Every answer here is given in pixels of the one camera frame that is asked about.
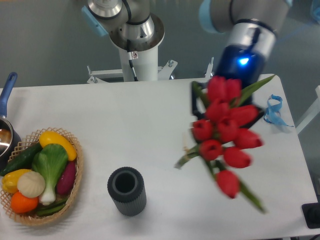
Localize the white garlic bulb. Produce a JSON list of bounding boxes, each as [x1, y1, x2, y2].
[[17, 171, 46, 198]]

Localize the blue object top corner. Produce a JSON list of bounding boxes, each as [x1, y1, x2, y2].
[[310, 0, 320, 24]]

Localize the blue knotted ribbon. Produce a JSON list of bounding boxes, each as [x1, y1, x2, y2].
[[263, 94, 294, 129]]

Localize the yellow squash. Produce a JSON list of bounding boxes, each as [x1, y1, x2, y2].
[[39, 130, 77, 161]]

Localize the red tulip bouquet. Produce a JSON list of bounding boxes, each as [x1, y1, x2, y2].
[[174, 75, 273, 213]]

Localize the purple sweet potato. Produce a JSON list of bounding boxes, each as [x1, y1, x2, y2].
[[56, 161, 76, 195]]

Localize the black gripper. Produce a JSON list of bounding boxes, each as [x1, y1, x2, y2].
[[190, 45, 266, 129]]

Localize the white frame leg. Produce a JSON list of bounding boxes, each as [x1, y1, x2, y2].
[[295, 85, 320, 135]]

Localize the green cucumber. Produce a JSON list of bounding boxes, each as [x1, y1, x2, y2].
[[0, 142, 42, 177]]

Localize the dark grey ribbed vase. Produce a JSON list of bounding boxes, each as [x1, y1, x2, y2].
[[107, 166, 147, 217]]

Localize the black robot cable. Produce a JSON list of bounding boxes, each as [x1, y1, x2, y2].
[[125, 38, 139, 82]]

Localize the blue handled saucepan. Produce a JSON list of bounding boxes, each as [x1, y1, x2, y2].
[[0, 72, 21, 170]]

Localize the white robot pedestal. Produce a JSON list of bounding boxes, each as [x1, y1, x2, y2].
[[117, 46, 158, 82]]

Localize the yellow bell pepper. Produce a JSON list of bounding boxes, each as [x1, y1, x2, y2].
[[1, 169, 32, 194]]

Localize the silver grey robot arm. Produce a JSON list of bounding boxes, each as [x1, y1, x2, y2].
[[81, 0, 292, 105]]

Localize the green bean pods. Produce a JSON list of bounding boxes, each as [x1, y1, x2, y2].
[[35, 198, 67, 217]]

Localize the woven wicker basket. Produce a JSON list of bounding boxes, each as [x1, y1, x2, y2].
[[0, 127, 84, 226]]

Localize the white metal base frame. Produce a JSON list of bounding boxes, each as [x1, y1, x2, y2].
[[87, 57, 214, 84]]

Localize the black device at edge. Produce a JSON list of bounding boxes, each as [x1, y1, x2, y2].
[[301, 202, 320, 229]]

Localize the orange fruit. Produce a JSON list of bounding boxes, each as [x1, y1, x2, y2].
[[10, 191, 39, 214]]

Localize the green bok choy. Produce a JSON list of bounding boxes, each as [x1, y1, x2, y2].
[[31, 143, 68, 206]]

